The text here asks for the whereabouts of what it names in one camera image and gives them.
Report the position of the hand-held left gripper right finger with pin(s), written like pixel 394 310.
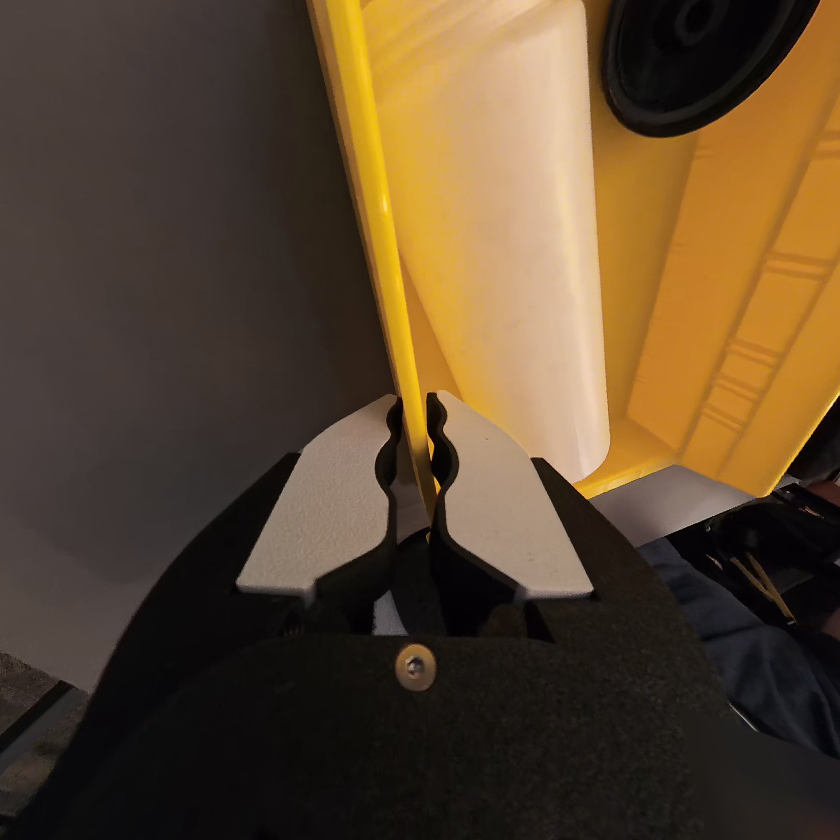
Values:
pixel 512 525

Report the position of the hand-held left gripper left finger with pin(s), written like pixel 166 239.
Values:
pixel 321 525

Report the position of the white plastic bottle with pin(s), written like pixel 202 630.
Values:
pixel 499 229

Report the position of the yellow plastic bin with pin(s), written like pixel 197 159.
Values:
pixel 722 295

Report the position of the black bottle lid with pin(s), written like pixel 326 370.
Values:
pixel 656 92

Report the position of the black bag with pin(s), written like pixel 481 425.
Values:
pixel 754 538

